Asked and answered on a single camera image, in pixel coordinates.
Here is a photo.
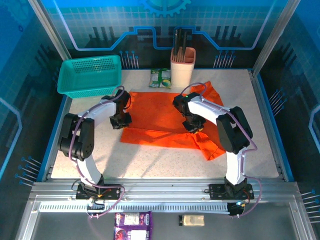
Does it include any orange t-shirt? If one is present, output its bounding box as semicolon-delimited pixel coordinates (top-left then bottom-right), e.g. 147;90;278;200
119;81;226;161

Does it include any beige knife block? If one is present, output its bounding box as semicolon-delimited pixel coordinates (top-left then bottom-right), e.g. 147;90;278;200
170;46;197;88

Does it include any teal plastic basket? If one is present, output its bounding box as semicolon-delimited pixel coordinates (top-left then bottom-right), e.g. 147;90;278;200
56;54;123;99

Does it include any green snack packet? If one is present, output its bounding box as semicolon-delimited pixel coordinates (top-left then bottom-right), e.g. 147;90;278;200
149;68;173;90

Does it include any blue table edge strip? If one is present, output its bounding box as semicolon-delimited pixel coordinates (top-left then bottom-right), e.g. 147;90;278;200
36;94;68;182

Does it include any beige wrapped bar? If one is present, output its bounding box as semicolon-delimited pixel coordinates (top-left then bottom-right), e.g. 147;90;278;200
178;214;205;227

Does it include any purple snack packet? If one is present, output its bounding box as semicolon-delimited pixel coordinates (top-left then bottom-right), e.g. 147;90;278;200
113;211;153;240

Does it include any aluminium cell frame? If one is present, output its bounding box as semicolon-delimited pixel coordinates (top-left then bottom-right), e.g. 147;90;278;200
14;0;318;240

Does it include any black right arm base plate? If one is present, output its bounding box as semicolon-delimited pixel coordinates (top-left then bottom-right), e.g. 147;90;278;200
208;183;255;201

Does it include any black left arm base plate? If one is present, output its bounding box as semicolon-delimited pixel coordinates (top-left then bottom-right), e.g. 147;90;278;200
75;183;123;201

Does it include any black knife handle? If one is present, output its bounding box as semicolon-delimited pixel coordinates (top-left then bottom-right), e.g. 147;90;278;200
174;28;183;56
182;30;189;55

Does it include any white slotted cable duct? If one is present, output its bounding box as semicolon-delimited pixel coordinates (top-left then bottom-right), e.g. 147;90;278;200
38;202;231;214

